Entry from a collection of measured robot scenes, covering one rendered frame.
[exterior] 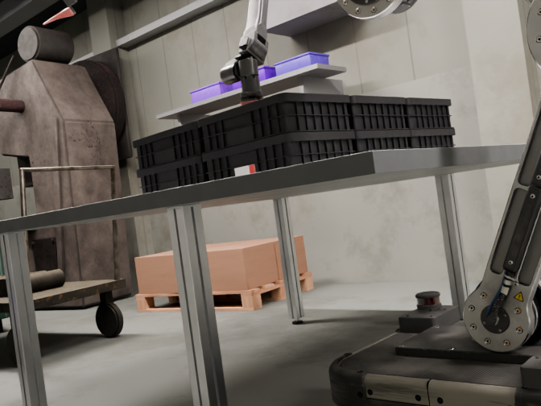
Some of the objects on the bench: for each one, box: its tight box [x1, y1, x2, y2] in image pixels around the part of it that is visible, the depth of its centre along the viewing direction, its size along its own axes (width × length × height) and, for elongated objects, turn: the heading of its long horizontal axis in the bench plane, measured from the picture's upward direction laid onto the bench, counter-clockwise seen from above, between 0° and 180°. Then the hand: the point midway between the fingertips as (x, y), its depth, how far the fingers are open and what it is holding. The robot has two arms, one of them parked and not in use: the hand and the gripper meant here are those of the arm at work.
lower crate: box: [352, 130, 411, 154], centre depth 210 cm, size 40×30×12 cm
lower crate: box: [137, 155, 209, 194], centre depth 218 cm, size 40×30×12 cm
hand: (255, 125), depth 184 cm, fingers open, 6 cm apart
